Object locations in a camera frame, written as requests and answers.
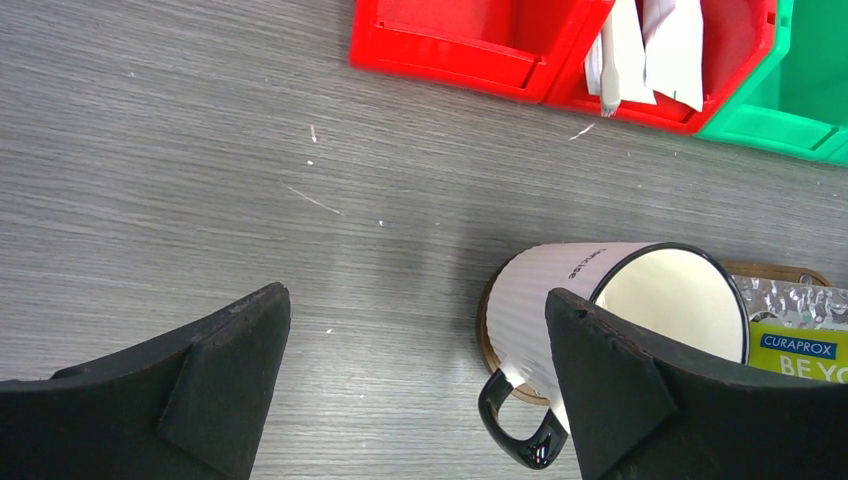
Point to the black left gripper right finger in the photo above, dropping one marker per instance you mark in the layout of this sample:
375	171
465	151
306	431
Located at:
644	406

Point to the toothbrush in red bin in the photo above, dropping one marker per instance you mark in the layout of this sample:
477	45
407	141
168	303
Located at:
610	90

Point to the clear acrylic wooden rack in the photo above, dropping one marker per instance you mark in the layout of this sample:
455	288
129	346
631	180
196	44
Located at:
793	305

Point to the white enamel mug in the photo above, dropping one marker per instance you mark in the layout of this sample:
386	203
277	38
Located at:
674	289

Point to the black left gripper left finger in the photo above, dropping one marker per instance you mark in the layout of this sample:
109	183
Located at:
188	404

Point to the red plastic bin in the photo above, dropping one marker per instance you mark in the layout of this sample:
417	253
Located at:
510	48
737	37

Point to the green plastic bin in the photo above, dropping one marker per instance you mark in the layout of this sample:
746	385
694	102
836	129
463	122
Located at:
795	101

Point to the white toothpaste tube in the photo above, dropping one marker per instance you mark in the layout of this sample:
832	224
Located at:
673	35
629	54

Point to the lime green toothpaste tube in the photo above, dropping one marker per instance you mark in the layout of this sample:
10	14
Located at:
803	353

